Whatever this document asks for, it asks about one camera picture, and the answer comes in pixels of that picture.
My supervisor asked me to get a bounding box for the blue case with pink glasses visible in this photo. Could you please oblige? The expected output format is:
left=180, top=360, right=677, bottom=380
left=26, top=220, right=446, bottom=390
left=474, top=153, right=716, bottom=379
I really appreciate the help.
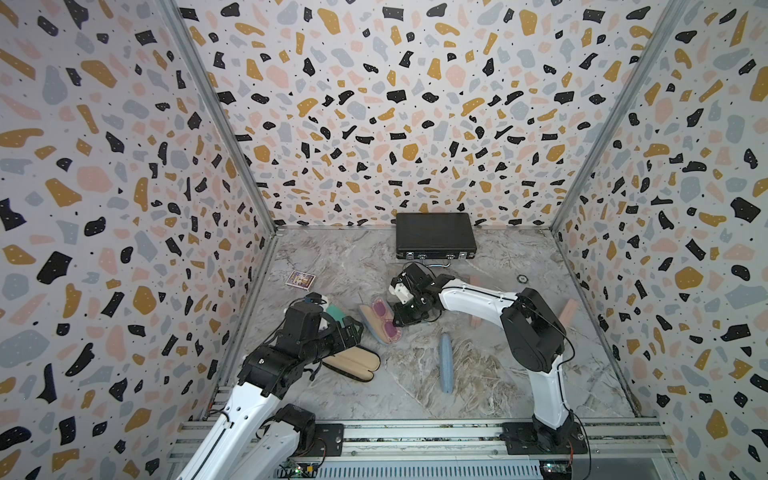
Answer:
left=359, top=297, right=402, bottom=345

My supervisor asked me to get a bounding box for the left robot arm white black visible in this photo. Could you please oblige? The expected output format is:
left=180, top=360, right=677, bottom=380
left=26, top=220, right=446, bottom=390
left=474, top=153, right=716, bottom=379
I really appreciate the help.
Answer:
left=178, top=313, right=364, bottom=479

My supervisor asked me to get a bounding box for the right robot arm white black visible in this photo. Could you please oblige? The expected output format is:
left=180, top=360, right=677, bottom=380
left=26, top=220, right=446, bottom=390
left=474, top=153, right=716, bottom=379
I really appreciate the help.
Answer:
left=389, top=263, right=587, bottom=454

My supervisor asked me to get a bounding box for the mint green glasses case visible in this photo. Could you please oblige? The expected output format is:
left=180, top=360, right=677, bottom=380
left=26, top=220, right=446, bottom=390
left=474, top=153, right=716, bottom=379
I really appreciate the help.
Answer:
left=325, top=303, right=346, bottom=327

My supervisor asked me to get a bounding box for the black case beige lining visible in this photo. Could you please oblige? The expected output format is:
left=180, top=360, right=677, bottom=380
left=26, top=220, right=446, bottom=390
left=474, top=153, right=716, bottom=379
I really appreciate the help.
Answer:
left=322, top=346, right=381, bottom=383

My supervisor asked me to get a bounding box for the closed pink glasses case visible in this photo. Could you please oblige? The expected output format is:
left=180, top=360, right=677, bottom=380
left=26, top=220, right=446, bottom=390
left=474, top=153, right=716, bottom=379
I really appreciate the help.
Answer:
left=558, top=299, right=579, bottom=329

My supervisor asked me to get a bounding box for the black ribbed briefcase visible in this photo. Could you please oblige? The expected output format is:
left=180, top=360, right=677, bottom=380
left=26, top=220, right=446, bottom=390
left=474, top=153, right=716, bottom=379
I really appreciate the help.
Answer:
left=395, top=212, right=477, bottom=260

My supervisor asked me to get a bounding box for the playing card box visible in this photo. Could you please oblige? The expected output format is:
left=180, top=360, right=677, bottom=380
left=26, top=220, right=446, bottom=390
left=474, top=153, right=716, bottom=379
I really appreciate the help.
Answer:
left=286, top=270, right=316, bottom=291

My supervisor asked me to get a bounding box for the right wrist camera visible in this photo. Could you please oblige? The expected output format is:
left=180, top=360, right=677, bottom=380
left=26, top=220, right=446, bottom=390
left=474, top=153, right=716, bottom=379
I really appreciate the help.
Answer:
left=388, top=282, right=414, bottom=305

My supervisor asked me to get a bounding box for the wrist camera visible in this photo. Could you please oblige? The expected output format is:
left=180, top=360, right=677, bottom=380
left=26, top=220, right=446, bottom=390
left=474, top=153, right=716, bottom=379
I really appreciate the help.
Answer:
left=388, top=282, right=414, bottom=305
left=275, top=292, right=326, bottom=355

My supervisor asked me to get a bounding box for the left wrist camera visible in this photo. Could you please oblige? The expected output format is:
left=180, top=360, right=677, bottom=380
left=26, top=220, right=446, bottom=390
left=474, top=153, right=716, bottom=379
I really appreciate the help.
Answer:
left=275, top=292, right=326, bottom=355

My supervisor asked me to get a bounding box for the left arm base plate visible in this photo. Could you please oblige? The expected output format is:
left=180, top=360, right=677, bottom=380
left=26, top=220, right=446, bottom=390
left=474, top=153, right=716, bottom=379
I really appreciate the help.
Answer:
left=291, top=423, right=345, bottom=458

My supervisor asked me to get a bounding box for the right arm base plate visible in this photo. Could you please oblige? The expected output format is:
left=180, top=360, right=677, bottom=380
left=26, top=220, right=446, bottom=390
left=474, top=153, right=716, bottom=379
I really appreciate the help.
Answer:
left=500, top=419, right=588, bottom=455

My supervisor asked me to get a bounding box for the aluminium front rail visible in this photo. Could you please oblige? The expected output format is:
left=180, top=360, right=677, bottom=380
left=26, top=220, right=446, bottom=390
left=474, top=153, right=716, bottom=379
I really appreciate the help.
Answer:
left=168, top=418, right=684, bottom=479

